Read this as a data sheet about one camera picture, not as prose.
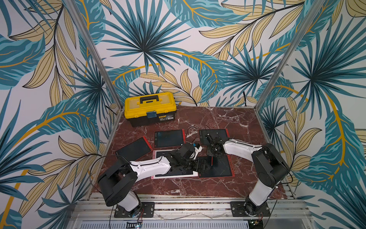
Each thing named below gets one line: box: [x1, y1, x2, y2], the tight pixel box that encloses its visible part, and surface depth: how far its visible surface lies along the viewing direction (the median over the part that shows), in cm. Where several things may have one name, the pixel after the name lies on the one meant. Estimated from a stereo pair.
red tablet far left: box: [114, 135, 154, 162], surface depth 97 cm
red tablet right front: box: [197, 154, 235, 179], surface depth 90 cm
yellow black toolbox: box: [123, 92, 177, 127], surface depth 100 cm
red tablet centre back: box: [153, 128, 187, 149], surface depth 104 cm
